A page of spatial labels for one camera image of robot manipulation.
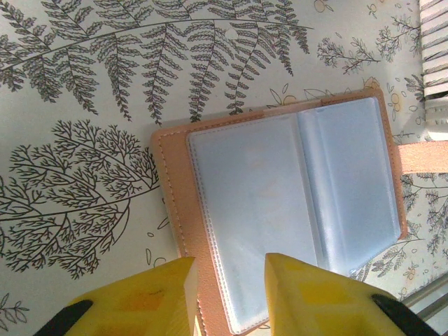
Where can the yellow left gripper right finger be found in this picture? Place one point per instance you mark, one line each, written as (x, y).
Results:
(325, 304)

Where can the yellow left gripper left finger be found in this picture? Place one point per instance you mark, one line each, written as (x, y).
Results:
(140, 304)

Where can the pink leather card holder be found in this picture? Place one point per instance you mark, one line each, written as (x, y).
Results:
(245, 192)

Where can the white floral tablecloth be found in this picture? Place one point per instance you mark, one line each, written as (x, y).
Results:
(105, 87)

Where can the aluminium mounting rail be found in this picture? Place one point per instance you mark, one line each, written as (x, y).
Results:
(430, 301)

